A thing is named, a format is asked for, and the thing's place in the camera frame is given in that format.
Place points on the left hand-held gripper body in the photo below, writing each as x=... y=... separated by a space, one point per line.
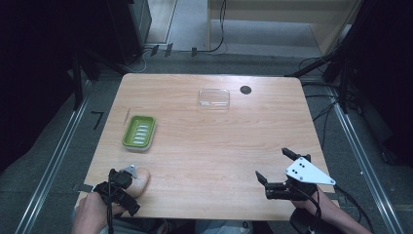
x=119 y=182

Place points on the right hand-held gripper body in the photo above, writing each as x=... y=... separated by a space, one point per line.
x=305 y=172

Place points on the beige soap bar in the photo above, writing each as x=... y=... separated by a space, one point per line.
x=141 y=183

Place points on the person's right hand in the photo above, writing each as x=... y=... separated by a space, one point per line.
x=311 y=204

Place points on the person's left hand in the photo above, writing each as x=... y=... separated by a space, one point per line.
x=91 y=211

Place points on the green soap dish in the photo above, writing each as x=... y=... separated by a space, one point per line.
x=139 y=132

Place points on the black round table grommet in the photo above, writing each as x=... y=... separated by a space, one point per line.
x=245 y=90

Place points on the clear plastic container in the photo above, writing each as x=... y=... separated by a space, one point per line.
x=214 y=98

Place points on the black metal stand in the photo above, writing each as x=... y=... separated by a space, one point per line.
x=341 y=55

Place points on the light wooden cabinet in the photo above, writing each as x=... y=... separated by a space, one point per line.
x=279 y=13

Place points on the dark cabinet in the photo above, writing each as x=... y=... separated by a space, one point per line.
x=130 y=29

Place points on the metal floor rail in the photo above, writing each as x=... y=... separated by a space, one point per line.
x=52 y=165
x=363 y=162

